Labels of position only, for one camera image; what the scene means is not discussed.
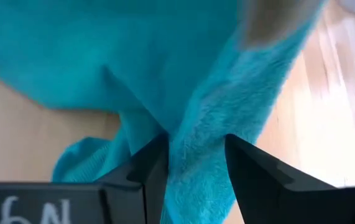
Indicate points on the teal microfiber towel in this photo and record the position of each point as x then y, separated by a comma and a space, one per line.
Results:
133, 46

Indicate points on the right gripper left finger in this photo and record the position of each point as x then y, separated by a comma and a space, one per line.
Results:
143, 186

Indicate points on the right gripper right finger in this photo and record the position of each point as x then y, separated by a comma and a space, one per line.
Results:
267, 193

